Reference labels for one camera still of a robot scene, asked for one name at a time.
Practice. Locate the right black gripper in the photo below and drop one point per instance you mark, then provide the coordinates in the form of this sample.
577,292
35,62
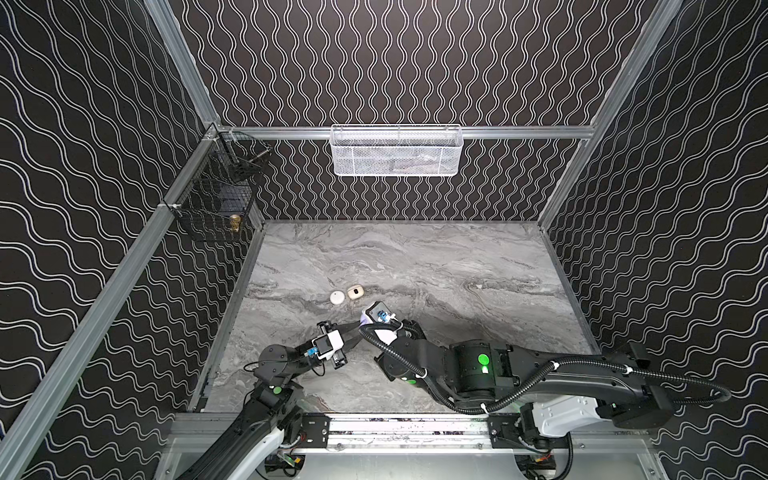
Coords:
393,327

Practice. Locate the black wire wall basket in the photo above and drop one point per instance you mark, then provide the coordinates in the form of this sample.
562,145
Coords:
224,184

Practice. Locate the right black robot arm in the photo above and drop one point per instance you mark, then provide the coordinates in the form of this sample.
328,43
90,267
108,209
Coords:
556,392

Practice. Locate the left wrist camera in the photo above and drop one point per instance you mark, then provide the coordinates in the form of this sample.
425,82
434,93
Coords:
325,346

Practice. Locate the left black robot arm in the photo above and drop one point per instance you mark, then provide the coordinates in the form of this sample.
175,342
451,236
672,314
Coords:
270,418

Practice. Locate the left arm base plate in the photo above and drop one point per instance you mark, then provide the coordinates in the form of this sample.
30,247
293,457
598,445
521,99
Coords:
314,431

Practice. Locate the white mesh wall basket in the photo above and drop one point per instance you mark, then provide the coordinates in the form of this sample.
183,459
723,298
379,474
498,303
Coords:
391,150

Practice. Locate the white round charging case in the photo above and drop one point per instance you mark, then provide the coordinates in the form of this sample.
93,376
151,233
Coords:
337,297

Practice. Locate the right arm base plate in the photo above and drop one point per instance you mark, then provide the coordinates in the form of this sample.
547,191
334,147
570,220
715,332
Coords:
512,432

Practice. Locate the beige earbud charging case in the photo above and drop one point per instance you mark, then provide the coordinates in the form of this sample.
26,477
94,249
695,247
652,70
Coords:
355,292

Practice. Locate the aluminium front rail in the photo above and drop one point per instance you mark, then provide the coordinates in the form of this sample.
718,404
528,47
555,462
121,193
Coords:
401,433

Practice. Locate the brass object in basket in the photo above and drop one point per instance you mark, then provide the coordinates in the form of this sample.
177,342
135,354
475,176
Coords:
235,223

